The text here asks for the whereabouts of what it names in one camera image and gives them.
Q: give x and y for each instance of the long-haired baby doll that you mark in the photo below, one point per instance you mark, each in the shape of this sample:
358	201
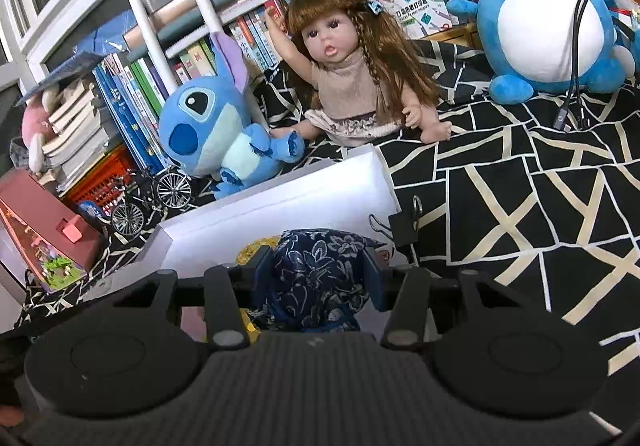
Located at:
340	85

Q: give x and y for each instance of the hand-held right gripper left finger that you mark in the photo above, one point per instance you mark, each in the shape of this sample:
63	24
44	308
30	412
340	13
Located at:
262	272

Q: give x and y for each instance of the miniature metal bicycle model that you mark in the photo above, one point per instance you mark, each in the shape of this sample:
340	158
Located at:
131	215

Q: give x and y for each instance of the brown paper roll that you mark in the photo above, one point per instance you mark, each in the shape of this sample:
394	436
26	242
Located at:
165	23

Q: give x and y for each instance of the colourful printed craft box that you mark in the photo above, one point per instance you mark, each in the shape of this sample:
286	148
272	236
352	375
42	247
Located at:
415	10

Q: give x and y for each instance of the yellow plastic grid toy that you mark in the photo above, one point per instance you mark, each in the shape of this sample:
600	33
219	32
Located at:
250	253

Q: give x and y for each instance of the pink plush toy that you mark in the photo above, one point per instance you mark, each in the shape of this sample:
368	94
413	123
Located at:
32	125

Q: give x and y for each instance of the navy floral cloth pouch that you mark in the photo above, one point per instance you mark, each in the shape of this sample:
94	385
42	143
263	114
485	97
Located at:
310	271

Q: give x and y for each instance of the wooden box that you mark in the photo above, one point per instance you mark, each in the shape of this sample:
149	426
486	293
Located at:
460	33

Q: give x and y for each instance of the orange plastic basket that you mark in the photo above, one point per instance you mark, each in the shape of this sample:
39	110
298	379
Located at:
107	175

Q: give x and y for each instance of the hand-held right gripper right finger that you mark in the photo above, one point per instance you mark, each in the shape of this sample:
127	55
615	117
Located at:
373	276

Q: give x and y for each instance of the white pipe rack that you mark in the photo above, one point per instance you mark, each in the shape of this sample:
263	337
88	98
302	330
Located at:
137	0

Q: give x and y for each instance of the small blue toy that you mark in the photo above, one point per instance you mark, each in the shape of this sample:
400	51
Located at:
90	211

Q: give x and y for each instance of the stack of pale books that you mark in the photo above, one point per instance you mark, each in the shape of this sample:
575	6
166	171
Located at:
75	125

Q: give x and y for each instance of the round blue mouse plush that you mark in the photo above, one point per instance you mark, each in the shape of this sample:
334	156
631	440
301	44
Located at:
540	35

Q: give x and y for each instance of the black binder clip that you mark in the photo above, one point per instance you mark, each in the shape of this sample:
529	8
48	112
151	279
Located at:
402	228

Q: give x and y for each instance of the blue alien plush toy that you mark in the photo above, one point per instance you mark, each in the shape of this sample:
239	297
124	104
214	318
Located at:
200	125

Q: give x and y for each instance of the pink toy house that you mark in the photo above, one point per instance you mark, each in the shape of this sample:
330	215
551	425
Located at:
35	211

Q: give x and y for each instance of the white storage box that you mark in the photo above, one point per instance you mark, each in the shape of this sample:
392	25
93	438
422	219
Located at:
280	206

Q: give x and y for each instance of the black geometric patterned blanket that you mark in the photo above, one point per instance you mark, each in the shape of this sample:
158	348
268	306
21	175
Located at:
500	206

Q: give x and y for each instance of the blue printed board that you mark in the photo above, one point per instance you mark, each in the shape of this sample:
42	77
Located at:
65	75

